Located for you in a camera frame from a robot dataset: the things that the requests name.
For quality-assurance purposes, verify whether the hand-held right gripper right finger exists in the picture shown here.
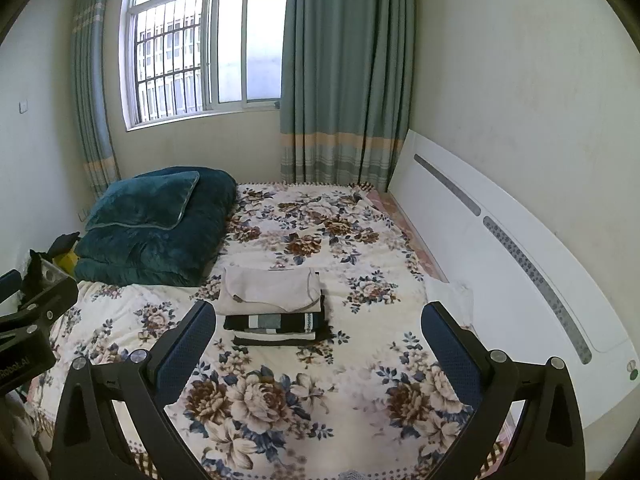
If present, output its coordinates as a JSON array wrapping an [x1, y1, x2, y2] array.
[[421, 301, 586, 480]]

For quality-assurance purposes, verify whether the wide green curtain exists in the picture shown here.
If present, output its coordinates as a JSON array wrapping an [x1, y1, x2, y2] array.
[[277, 0, 417, 192]]

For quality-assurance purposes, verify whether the beige long-sleeve shirt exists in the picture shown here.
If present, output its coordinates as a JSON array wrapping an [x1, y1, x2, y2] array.
[[216, 266, 323, 317]]

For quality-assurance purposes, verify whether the white folded cloth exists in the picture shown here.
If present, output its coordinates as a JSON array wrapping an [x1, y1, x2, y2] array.
[[425, 280, 475, 331]]

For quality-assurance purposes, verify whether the teal pillow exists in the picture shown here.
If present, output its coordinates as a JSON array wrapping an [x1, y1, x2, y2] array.
[[85, 170, 201, 232]]

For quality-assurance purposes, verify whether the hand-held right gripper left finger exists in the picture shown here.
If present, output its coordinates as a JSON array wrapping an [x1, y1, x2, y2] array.
[[50, 300, 217, 480]]

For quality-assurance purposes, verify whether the narrow green curtain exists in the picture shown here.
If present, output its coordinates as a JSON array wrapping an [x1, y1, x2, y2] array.
[[70, 0, 122, 196]]

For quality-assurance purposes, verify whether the teal folded quilt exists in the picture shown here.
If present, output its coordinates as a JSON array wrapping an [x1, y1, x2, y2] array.
[[74, 166, 238, 288]]

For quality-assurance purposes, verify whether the barred window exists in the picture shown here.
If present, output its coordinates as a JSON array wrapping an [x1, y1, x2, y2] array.
[[119, 0, 291, 133]]

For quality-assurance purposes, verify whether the white headboard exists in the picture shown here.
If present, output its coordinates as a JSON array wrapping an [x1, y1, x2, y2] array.
[[387, 129, 640, 431]]

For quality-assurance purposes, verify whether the floral blanket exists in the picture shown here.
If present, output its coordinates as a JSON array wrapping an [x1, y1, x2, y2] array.
[[30, 182, 501, 480]]

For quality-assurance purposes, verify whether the black grey striped folded sweater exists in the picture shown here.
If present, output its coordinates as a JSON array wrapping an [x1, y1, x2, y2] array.
[[223, 310, 327, 334]]

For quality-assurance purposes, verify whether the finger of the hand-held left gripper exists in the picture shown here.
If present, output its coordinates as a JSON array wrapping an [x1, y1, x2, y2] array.
[[0, 276, 80, 343], [0, 270, 23, 302]]

